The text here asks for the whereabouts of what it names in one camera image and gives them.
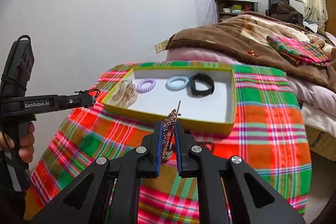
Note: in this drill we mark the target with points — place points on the brown fleece blanket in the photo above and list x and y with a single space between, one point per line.
243 38

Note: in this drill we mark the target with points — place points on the black hair tie gold charm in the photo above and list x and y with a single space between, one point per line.
93 92

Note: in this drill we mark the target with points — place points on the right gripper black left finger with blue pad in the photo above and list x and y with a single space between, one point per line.
107 191

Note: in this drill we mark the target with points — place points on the wall socket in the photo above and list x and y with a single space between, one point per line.
160 47

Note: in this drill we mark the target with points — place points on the wooden shelf with items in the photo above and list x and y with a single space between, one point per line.
229 8

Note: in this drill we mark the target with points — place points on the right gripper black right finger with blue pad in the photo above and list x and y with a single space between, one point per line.
229 190

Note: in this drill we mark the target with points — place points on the person's left hand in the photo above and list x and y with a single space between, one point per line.
26 144

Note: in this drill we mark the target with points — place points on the dark chair with clothes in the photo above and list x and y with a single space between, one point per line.
282 10

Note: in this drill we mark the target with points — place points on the rose gold rhinestone hair clip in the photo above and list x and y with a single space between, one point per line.
168 130

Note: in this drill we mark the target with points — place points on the black wristband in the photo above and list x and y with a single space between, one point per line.
201 85

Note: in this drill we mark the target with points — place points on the clear beige hair claw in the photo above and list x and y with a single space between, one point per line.
125 95

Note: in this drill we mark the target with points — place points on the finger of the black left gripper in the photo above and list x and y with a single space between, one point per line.
78 100

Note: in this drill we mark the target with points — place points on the yellow-green shallow box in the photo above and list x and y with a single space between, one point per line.
213 114

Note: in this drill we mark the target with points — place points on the folded plaid cloth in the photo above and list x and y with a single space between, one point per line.
297 52

